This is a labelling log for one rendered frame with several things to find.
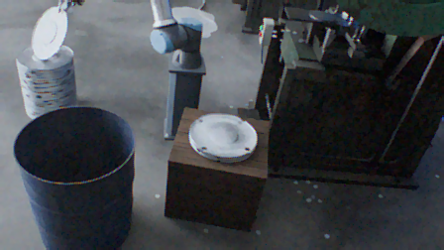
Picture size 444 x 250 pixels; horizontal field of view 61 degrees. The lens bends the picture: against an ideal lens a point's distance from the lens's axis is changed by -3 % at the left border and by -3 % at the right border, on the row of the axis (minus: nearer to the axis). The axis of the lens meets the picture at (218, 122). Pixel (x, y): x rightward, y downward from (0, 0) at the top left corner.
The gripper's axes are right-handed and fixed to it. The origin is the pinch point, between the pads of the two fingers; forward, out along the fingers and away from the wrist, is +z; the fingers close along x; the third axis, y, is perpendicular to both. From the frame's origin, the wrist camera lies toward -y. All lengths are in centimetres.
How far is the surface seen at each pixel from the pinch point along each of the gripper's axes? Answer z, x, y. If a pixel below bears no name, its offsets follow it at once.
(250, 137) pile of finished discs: 2, 25, 117
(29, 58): 29.1, 2.7, -3.7
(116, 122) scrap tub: 27, -9, 79
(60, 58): 20.1, 12.0, 6.1
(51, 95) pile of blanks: 39.8, 15.0, 12.3
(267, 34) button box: -52, 54, 81
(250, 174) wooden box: 15, 16, 129
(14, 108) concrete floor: 60, 20, -13
